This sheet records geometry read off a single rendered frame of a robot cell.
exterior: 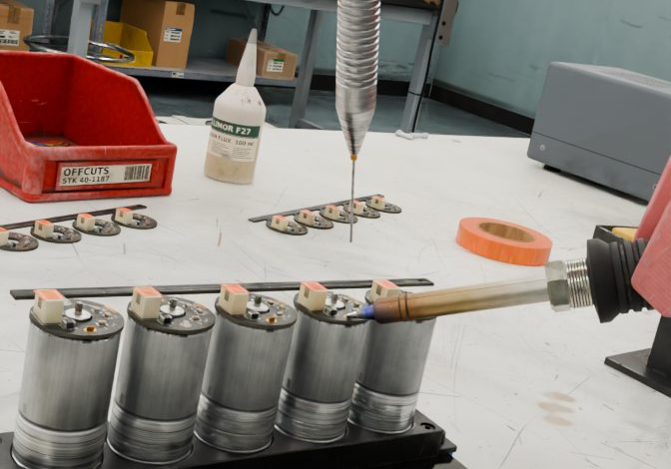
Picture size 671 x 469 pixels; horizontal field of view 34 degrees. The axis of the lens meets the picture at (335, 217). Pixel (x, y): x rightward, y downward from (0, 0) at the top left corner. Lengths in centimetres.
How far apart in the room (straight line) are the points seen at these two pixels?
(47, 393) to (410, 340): 12
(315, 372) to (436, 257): 31
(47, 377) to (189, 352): 4
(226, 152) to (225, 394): 40
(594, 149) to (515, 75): 538
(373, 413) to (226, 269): 20
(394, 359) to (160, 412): 8
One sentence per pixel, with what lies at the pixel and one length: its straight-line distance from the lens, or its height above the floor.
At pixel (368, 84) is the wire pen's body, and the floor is 89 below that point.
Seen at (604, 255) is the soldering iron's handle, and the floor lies 85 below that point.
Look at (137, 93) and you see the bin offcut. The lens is 68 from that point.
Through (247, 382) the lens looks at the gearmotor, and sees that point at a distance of 32.
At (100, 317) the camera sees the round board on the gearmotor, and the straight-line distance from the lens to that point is 30.
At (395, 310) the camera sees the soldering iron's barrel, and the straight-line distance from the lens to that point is 33.
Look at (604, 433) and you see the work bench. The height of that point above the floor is 75.
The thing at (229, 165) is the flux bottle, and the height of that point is 76.
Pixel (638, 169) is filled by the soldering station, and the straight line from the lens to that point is 94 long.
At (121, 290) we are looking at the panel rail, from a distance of 32.
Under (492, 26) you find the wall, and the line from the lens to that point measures 648.
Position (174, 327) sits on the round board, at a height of 81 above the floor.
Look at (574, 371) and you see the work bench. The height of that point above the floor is 75.
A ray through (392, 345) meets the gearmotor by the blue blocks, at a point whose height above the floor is 80.
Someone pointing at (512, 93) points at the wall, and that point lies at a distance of 634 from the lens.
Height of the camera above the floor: 93
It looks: 15 degrees down
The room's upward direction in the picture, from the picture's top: 12 degrees clockwise
